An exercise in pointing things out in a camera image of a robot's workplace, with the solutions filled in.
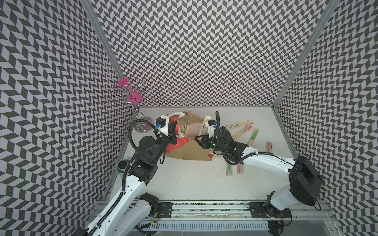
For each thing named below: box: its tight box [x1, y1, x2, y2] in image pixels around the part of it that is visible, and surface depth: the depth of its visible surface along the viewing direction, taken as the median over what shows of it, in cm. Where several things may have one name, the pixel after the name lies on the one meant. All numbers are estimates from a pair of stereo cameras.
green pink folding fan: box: [225, 161, 234, 177], surface depth 86 cm
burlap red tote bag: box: [165, 111, 215, 161], surface depth 73 cm
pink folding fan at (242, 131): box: [231, 124, 253, 140], surface depth 104 cm
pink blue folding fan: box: [265, 141, 273, 153], surface depth 96 cm
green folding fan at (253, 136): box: [247, 127, 260, 146], surface depth 101 cm
